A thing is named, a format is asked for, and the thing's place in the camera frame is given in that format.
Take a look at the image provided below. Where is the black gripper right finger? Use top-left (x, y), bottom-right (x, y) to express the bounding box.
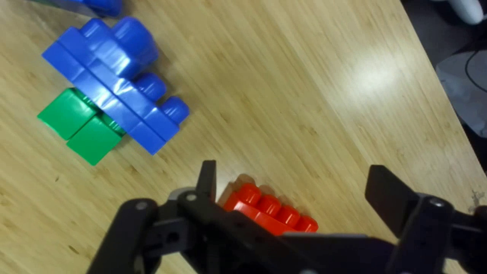
top-left (363, 163), bottom-right (487, 274)

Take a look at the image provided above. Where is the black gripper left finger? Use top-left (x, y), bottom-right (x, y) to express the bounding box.
top-left (86, 160), bottom-right (231, 274)

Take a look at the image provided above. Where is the multicolour toy block stack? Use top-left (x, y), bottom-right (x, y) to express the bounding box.
top-left (36, 15), bottom-right (191, 167)

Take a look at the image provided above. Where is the red toy block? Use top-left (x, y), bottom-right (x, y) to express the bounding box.
top-left (217, 181), bottom-right (319, 239)

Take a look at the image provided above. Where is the grey round pad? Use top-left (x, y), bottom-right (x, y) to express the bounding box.
top-left (435, 49), bottom-right (487, 140)

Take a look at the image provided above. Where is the white rounded object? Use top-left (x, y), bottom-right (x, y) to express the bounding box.
top-left (430, 0), bottom-right (485, 26)

